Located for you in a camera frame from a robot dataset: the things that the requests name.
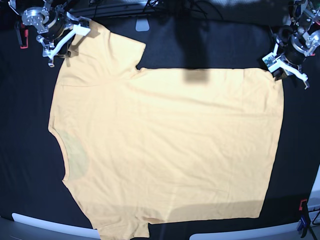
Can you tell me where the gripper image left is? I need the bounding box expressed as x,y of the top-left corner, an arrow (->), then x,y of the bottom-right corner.
37,15 -> 91,67

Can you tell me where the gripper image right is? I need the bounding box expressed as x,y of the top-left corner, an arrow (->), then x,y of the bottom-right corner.
262,42 -> 310,90

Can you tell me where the yellow t-shirt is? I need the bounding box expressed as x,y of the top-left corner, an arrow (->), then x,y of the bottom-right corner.
48,21 -> 284,240

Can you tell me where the red black clamp top left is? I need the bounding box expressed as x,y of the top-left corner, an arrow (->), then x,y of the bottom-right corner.
14,21 -> 29,49

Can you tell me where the red black clamp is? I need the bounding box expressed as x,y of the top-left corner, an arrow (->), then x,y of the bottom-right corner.
14,21 -> 29,49
299,198 -> 308,211

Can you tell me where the grey tape patch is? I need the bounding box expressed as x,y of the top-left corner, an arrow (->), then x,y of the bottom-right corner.
135,18 -> 150,32

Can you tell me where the black table cloth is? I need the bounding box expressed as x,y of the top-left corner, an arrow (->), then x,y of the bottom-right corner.
0,18 -> 320,240

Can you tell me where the red black clamp bottom right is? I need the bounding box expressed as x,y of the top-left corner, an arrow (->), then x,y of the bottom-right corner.
299,198 -> 308,211

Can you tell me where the blue clamp bottom right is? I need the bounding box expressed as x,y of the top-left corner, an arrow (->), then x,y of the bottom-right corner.
297,207 -> 311,239

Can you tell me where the black cable bundle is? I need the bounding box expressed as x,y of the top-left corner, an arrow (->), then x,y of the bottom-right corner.
142,0 -> 226,21

